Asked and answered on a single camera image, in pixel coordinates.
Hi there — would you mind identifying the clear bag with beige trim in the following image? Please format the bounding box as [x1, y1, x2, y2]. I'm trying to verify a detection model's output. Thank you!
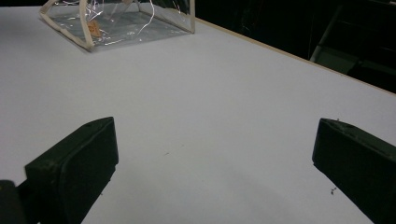
[38, 0, 197, 53]

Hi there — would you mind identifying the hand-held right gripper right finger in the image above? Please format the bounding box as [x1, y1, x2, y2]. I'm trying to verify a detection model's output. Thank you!
[311, 118, 396, 224]

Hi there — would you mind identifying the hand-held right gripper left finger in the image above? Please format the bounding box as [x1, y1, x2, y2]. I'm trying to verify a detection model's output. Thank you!
[17, 116, 120, 224]

